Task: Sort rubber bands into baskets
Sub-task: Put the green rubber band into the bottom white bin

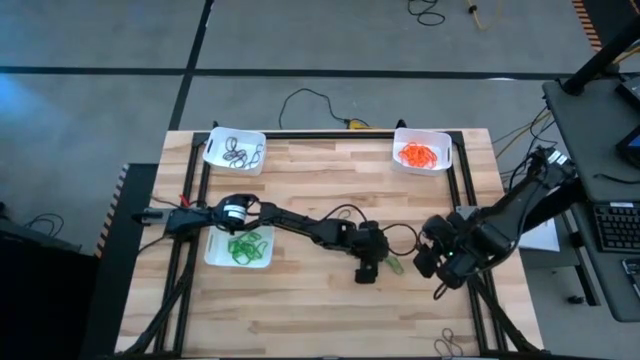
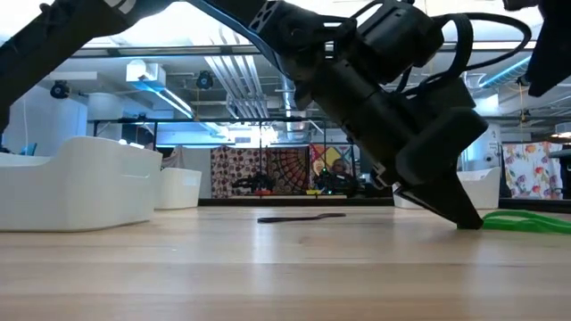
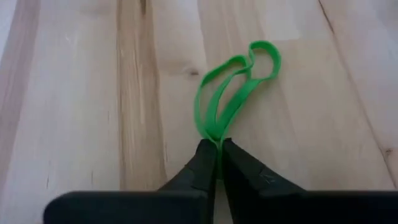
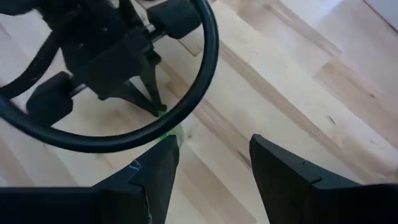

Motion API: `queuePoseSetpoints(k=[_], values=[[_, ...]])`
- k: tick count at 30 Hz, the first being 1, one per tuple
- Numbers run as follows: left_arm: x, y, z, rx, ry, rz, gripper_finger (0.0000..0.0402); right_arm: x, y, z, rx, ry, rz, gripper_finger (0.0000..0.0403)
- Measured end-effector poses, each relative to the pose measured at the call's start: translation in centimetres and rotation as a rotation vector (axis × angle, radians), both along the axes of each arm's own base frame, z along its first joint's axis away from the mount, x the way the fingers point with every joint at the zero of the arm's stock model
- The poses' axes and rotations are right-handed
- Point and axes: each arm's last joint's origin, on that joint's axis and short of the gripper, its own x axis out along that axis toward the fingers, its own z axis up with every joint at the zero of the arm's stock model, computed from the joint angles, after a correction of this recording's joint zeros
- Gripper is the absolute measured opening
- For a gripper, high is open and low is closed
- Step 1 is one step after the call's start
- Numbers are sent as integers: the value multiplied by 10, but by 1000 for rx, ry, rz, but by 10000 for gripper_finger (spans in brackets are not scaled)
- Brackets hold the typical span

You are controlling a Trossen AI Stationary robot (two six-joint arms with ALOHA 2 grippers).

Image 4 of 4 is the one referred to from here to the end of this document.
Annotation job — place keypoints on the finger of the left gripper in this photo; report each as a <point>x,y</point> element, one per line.
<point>130,95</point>
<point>154,84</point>

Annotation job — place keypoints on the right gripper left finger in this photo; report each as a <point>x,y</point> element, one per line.
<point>124,202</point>

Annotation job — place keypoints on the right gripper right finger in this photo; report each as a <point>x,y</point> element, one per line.
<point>311,202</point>

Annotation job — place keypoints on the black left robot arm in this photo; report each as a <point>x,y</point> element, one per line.
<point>15,6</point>

